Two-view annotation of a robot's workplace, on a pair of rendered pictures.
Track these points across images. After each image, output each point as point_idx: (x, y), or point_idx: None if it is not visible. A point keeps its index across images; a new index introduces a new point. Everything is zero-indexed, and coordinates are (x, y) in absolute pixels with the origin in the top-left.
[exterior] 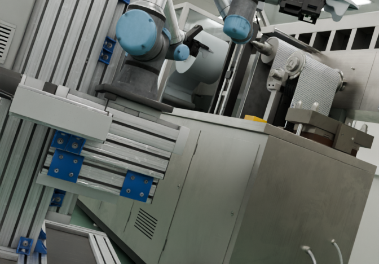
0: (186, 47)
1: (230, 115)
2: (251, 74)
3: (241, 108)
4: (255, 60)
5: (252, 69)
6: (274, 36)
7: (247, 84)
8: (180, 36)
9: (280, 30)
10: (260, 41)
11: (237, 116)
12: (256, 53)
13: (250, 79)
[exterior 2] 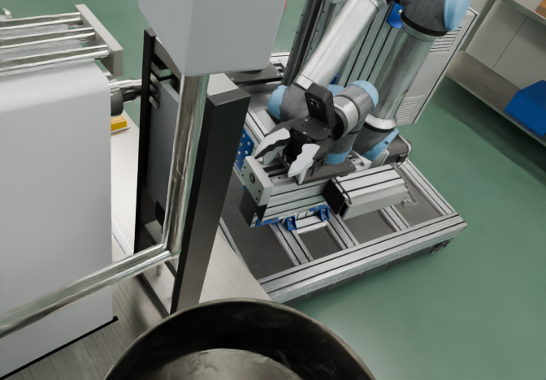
0: (276, 88)
1: None
2: (101, 222)
3: (101, 294)
4: (102, 183)
5: (102, 210)
6: (43, 71)
7: (105, 248)
8: (297, 75)
9: (37, 16)
10: (106, 117)
11: (106, 307)
12: (107, 161)
13: (101, 236)
